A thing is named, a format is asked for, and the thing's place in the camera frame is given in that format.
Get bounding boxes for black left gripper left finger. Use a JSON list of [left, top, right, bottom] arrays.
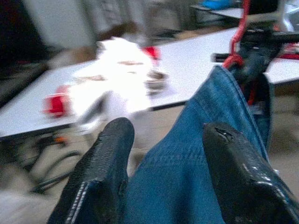
[[48, 117, 135, 224]]

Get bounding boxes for black floor cable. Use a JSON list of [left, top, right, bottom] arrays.
[[32, 149, 83, 193]]

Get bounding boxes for white pink garment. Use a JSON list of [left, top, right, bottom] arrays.
[[69, 36, 169, 136]]

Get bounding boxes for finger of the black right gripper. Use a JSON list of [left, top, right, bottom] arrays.
[[233, 43, 284, 83], [240, 28, 299, 45]]

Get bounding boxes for white folding table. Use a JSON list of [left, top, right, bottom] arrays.
[[0, 26, 299, 141]]

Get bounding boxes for blue denim jeans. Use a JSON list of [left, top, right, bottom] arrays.
[[124, 64, 273, 224]]

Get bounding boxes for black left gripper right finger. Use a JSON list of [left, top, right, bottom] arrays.
[[202, 122, 299, 224]]

